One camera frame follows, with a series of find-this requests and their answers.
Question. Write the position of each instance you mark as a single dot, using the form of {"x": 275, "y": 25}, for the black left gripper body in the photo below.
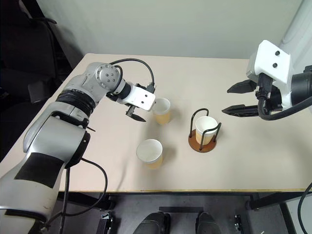
{"x": 113, "y": 97}

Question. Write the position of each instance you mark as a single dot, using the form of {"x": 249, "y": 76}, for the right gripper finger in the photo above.
{"x": 241, "y": 110}
{"x": 243, "y": 87}

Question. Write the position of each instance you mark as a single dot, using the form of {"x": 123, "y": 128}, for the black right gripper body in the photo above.
{"x": 273, "y": 97}

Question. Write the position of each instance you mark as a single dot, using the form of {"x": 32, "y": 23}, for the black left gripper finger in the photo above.
{"x": 132, "y": 115}

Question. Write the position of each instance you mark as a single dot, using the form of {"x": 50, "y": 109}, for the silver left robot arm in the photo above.
{"x": 73, "y": 92}

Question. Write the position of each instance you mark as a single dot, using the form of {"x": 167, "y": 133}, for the paper cup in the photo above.
{"x": 149, "y": 152}
{"x": 162, "y": 109}
{"x": 206, "y": 126}

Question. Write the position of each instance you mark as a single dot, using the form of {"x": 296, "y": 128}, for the black office chair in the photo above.
{"x": 26, "y": 48}

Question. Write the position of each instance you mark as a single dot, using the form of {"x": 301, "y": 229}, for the black flat plate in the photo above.
{"x": 180, "y": 209}

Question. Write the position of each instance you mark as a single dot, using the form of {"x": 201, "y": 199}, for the dark rounded shape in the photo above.
{"x": 208, "y": 223}
{"x": 152, "y": 223}

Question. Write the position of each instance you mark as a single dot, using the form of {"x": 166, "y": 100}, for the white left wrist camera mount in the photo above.
{"x": 142, "y": 97}

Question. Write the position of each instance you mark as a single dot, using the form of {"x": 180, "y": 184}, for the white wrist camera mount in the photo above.
{"x": 270, "y": 58}
{"x": 142, "y": 97}

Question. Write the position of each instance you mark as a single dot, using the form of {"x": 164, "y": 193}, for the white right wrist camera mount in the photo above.
{"x": 270, "y": 58}

